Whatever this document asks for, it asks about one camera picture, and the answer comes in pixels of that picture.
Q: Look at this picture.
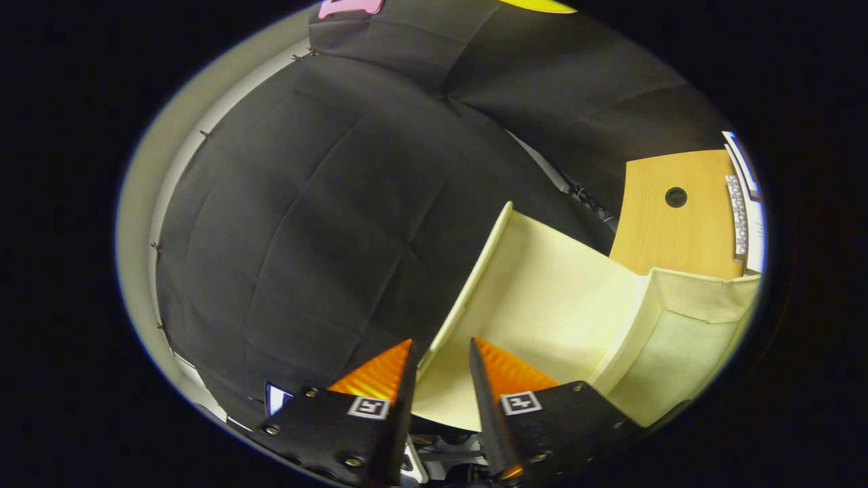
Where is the white book with text cover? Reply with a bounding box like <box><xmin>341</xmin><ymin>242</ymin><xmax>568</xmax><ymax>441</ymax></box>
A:
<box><xmin>724</xmin><ymin>175</ymin><xmax>767</xmax><ymax>275</ymax></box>

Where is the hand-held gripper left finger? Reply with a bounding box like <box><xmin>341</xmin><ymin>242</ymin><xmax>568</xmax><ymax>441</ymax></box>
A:
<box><xmin>248</xmin><ymin>339</ymin><xmax>421</xmax><ymax>488</ymax></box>

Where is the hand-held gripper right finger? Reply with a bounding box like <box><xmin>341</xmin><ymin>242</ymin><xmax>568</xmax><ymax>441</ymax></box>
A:
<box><xmin>468</xmin><ymin>337</ymin><xmax>645</xmax><ymax>483</ymax></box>

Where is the cream fabric storage box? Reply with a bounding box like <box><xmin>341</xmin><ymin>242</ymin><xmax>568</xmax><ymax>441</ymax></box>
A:
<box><xmin>410</xmin><ymin>201</ymin><xmax>764</xmax><ymax>432</ymax></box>

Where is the white book with night photo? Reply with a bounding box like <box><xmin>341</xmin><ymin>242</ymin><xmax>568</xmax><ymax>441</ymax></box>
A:
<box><xmin>721</xmin><ymin>131</ymin><xmax>762</xmax><ymax>201</ymax></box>

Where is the black backdrop cloth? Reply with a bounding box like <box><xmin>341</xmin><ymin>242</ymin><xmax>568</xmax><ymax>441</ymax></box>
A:
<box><xmin>153</xmin><ymin>0</ymin><xmax>736</xmax><ymax>434</ymax></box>

